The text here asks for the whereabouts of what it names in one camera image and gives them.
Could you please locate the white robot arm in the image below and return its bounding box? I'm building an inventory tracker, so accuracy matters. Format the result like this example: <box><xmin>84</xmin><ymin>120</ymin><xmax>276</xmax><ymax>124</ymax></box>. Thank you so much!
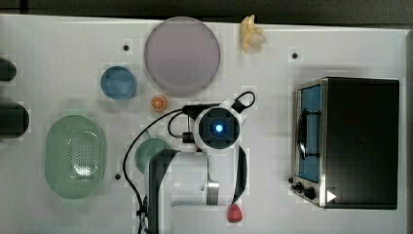
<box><xmin>143</xmin><ymin>98</ymin><xmax>247</xmax><ymax>234</ymax></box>

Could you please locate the green oval strainer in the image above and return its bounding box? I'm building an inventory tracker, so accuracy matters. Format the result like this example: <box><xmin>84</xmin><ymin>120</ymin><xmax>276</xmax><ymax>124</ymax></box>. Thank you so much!
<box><xmin>45</xmin><ymin>115</ymin><xmax>105</xmax><ymax>200</ymax></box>

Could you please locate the orange slice toy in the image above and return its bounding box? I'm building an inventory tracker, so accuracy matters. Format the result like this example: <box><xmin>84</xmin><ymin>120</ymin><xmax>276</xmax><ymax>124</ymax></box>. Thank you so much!
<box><xmin>150</xmin><ymin>95</ymin><xmax>168</xmax><ymax>112</ymax></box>

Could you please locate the green small bowl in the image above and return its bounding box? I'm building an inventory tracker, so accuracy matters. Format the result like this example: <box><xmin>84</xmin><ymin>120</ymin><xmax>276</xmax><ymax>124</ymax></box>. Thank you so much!
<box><xmin>135</xmin><ymin>138</ymin><xmax>170</xmax><ymax>173</ymax></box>

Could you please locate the round grey plate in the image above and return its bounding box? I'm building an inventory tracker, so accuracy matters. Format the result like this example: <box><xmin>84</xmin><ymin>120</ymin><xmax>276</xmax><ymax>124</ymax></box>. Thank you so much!
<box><xmin>144</xmin><ymin>17</ymin><xmax>220</xmax><ymax>97</ymax></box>

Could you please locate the peeled banana toy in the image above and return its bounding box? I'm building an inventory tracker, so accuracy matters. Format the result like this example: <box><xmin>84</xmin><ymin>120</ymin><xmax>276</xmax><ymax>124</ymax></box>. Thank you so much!
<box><xmin>241</xmin><ymin>15</ymin><xmax>267</xmax><ymax>54</ymax></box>

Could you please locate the blue round cup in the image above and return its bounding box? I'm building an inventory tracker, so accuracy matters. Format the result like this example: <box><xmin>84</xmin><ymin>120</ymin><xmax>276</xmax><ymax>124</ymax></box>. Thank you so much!
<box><xmin>100</xmin><ymin>66</ymin><xmax>136</xmax><ymax>100</ymax></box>

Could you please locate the red strawberry toy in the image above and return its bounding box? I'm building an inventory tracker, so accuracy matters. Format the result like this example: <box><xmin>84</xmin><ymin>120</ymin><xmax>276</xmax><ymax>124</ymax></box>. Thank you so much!
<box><xmin>227</xmin><ymin>204</ymin><xmax>243</xmax><ymax>223</ymax></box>

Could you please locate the silver toaster oven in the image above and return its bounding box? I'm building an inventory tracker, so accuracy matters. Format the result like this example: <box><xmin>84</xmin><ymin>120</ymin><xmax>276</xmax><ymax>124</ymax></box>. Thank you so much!
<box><xmin>288</xmin><ymin>77</ymin><xmax>400</xmax><ymax>210</ymax></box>

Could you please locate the large black pot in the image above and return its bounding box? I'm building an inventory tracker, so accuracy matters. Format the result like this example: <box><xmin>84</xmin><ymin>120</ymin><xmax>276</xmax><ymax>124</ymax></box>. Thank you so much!
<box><xmin>0</xmin><ymin>102</ymin><xmax>29</xmax><ymax>139</ymax></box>

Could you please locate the small black pot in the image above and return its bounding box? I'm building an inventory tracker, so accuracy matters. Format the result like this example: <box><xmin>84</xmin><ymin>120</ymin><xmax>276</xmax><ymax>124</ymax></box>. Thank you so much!
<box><xmin>0</xmin><ymin>58</ymin><xmax>17</xmax><ymax>82</ymax></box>

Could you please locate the black cable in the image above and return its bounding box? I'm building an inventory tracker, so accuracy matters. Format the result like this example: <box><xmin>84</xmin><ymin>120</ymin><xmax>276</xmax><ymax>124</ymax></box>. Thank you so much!
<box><xmin>122</xmin><ymin>91</ymin><xmax>256</xmax><ymax>234</ymax></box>

